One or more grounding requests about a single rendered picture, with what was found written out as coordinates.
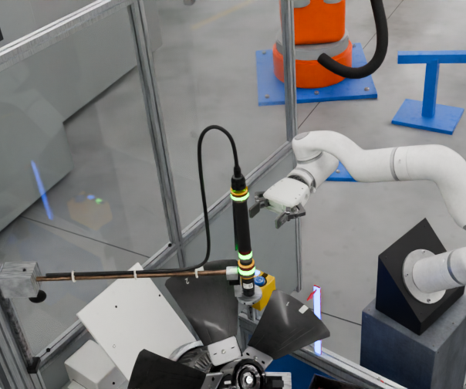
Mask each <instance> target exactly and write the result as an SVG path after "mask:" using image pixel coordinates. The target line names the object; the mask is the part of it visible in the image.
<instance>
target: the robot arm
mask: <svg viewBox="0 0 466 389"><path fill-rule="evenodd" d="M292 149H293V151H294V154H295V157H296V160H297V166H296V168H295V169H294V170H292V171H291V172H290V173H289V174H288V175H287V177H286V178H283V179H282V180H281V181H278V182H277V183H276V184H274V185H273V186H271V187H270V189H268V190H267V191H256V192H255V203H254V204H253V206H251V207H250V209H249V210H248V211H249V218H253V217H254V216H255V215H257V214H258V213H259V212H260V208H266V209H268V210H269V211H273V212H274V213H277V214H279V216H278V217H277V218H276V219H275V227H276V228H277V229H279V228H280V227H281V226H282V225H284V224H285V223H286V222H287V221H288V222H289V221H290V220H291V219H294V218H298V217H302V216H304V215H306V210H305V209H304V207H303V206H304V205H305V204H306V202H307V201H308V199H309V196H310V195H311V194H312V193H313V192H316V189H317V188H318V187H319V186H320V185H321V184H322V183H323V182H324V181H325V180H326V179H327V178H328V177H329V176H330V175H331V174H332V173H333V172H334V171H335V170H336V169H337V168H338V166H339V161H340V162H341V163H342V165H343V166H344V167H345V168H346V169H347V170H348V172H349V174H350V175H351V176H352V178H353V179H354V180H356V181H358V182H385V181H417V180H429V181H433V182H434V183H435V184H436V185H437V186H438V188H439V190H440V192H441V195H442V197H443V199H444V203H445V204H446V207H447V209H448V211H449V213H450V215H451V217H452V218H453V219H454V221H455V222H456V224H457V225H458V226H459V227H461V228H462V229H464V230H465V231H466V160H465V159H464V158H463V157H462V156H461V155H460V154H458V153H457V152H455V151H453V150H452V149H450V148H449V147H445V146H443V145H439V144H425V145H415V146H406V147H390V148H382V149H374V150H364V149H362V148H361V147H359V146H358V145H357V144H355V143H354V142H353V141H351V140H350V139H349V138H348V137H346V136H344V135H342V134H339V133H337V132H334V131H328V130H320V131H310V132H305V133H300V134H298V135H296V136H295V137H294V138H293V139H292ZM262 201H263V202H264V203H263V204H260V202H262ZM402 277H403V281H404V285H405V287H406V289H407V291H408V292H409V294H410V295H411V296H412V297H413V298H414V299H415V300H417V301H418V302H420V303H426V304H430V303H436V302H437V301H438V300H439V299H441V297H442V296H443V295H444V293H445V290H446V289H452V288H455V287H459V286H466V247H463V248H459V249H455V250H451V251H449V252H444V253H441V254H438V255H435V254H434V253H432V252H430V251H427V250H425V249H418V250H415V251H412V252H411V253H410V254H409V255H408V256H407V257H406V258H405V260H404V263H403V267H402Z"/></svg>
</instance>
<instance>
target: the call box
mask: <svg viewBox="0 0 466 389"><path fill-rule="evenodd" d="M255 270H257V269H255ZM258 271H259V270H258ZM259 272H260V273H259V274H258V276H262V274H263V273H264V272H262V271H259ZM255 277H257V275H255V276H254V278H255ZM259 287H260V288H261V290H262V298H261V299H260V301H259V302H257V303H256V304H252V307H253V308H255V309H257V310H259V311H261V310H262V309H263V308H264V307H265V306H266V305H267V303H268V301H269V298H270V296H271V294H272V291H273V290H275V277H273V276H270V275H269V274H268V276H267V277H266V278H265V283H264V284H263V285H261V286H259Z"/></svg>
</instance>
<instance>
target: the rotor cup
mask: <svg viewBox="0 0 466 389"><path fill-rule="evenodd" d="M235 360H236V359H235ZM220 371H224V373H223V377H222V379H221V381H220V383H219V385H218V387H217V389H265V388H266V382H267V380H266V374H265V371H264V369H263V367H262V365H261V364H260V363H259V362H258V361H256V360H253V359H250V358H245V359H239V360H237V361H234V360H231V361H229V362H226V363H223V364H220V365H218V366H215V365H213V363H211V365H210V366H209V367H208V369H207V372H206V373H213V372H220ZM248 376H250V377H252V382H251V383H250V384H248V383H247V381H246V378H247V377H248ZM225 381H231V383H230V384H225Z"/></svg>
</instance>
